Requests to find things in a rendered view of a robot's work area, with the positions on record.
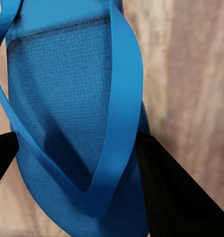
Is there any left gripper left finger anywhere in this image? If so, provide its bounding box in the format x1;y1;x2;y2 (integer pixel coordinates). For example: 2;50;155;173
0;130;19;179

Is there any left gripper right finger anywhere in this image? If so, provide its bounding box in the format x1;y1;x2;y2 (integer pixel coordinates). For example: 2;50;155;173
136;131;224;237

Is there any sandal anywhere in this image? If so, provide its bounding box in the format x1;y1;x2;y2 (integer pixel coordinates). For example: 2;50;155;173
0;0;151;237

